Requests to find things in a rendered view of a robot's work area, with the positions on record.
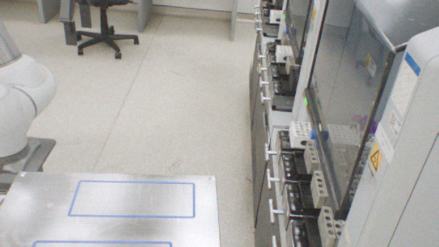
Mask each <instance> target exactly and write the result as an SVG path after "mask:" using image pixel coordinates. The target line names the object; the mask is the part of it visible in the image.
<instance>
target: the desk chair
mask: <svg viewBox="0 0 439 247"><path fill-rule="evenodd" d="M91 1H92V2H93V4H92V5H90V6H91V7H100V21H101V24H100V28H101V33H94V32H89V31H76V37H77V41H79V40H80V39H81V38H82V36H81V35H83V36H86V37H93V39H91V40H88V41H86V42H83V43H81V44H80V45H79V46H78V49H77V50H78V55H80V54H82V55H84V54H83V48H87V47H89V46H93V45H95V44H97V43H99V42H103V41H105V42H106V43H107V44H108V45H109V46H110V47H111V48H113V49H114V50H115V51H117V52H116V53H115V59H121V58H122V53H119V52H120V48H119V47H118V46H117V45H116V43H115V42H114V41H113V40H120V39H134V45H136V44H137V45H139V39H138V35H122V34H114V33H115V31H114V26H113V25H112V26H110V27H109V28H108V17H107V13H106V9H108V8H109V7H113V6H123V5H127V4H128V3H133V1H130V0H91Z"/></svg>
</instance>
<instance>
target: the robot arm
mask: <svg viewBox="0 0 439 247"><path fill-rule="evenodd" d="M79 1H80V3H81V4H79V8H80V20H81V27H82V28H89V29H91V28H92V24H91V10H90V5H92V4H93V2H92V1H91V0H79ZM75 3H76V0H61V4H60V19H59V21H60V22H63V27H64V32H65V42H66V45H67V46H77V44H78V43H77V37H76V25H75V21H73V18H74V9H75ZM56 89H57V82H56V78H55V76H54V74H53V73H52V72H51V71H50V70H48V69H47V68H46V67H43V66H42V65H41V64H38V63H37V62H36V61H35V60H34V59H33V58H32V57H30V56H27V55H25V54H21V52H20V51H19V49H18V47H17V45H16V43H15V42H14V41H13V39H12V37H11V36H10V34H9V32H8V31H7V29H6V27H5V25H4V23H3V21H2V20H1V18H0V173H10V174H15V175H17V174H18V172H19V171H24V169H25V167H26V165H27V164H28V163H29V160H30V159H31V158H32V157H33V155H34V154H35V152H36V151H37V150H38V149H39V148H40V147H41V142H40V141H38V140H33V141H28V140H27V132H28V131H29V128H30V126H31V124H32V122H33V120H34V119H35V118H36V117H37V116H38V115H39V114H41V113H42V112H43V111H44V109H45V108H46V107H47V106H49V104H50V103H51V101H52V99H53V98H54V95H55V94H56Z"/></svg>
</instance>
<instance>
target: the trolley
mask: <svg viewBox="0 0 439 247"><path fill-rule="evenodd" d="M0 247H221V243H220V225H219V215H218V196H217V187H216V176H199V175H171V174H116V173H61V172H33V171H19V172H18V174H17V176H16V178H15V180H14V181H13V183H12V185H11V187H10V189H9V191H8V193H7V194H6V195H0Z"/></svg>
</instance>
